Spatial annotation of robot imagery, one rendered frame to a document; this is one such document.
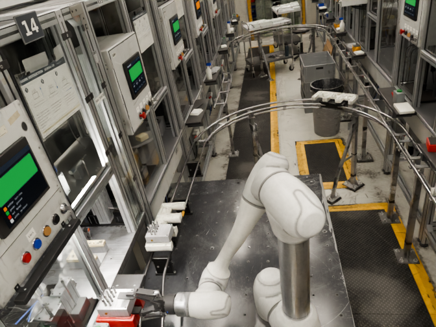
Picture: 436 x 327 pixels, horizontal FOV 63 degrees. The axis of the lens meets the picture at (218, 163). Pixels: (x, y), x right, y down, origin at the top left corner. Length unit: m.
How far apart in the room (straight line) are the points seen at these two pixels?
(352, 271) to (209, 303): 1.62
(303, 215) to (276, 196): 0.10
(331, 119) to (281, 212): 3.43
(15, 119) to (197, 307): 0.90
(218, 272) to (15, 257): 0.74
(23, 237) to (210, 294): 0.68
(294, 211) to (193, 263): 1.14
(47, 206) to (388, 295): 2.19
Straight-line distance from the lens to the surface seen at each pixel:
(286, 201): 1.02
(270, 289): 1.53
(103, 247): 1.92
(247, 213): 1.21
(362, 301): 2.70
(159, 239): 1.90
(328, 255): 2.02
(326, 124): 4.42
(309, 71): 4.95
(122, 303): 1.54
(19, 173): 1.22
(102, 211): 2.06
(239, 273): 1.95
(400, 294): 2.78
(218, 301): 1.41
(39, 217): 1.32
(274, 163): 1.14
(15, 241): 1.24
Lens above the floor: 2.13
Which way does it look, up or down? 31 degrees down
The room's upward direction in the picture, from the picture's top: 10 degrees counter-clockwise
